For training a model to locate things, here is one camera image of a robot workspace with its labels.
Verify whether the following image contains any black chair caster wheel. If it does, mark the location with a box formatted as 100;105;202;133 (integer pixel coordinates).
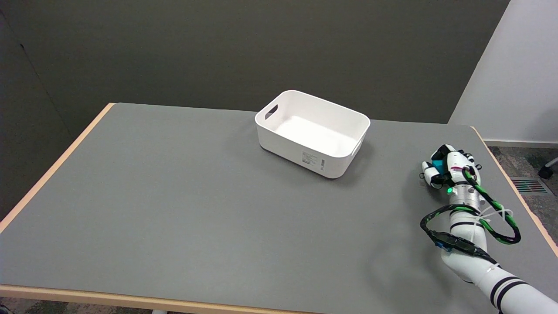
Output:
538;158;558;179

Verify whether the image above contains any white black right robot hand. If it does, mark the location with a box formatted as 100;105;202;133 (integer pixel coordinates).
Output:
420;144;483;191

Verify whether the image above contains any white plastic storage bin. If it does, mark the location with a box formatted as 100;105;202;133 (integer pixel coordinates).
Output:
255;90;371;179

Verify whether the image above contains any floor vent grille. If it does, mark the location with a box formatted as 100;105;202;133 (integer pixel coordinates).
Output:
510;177;549;194

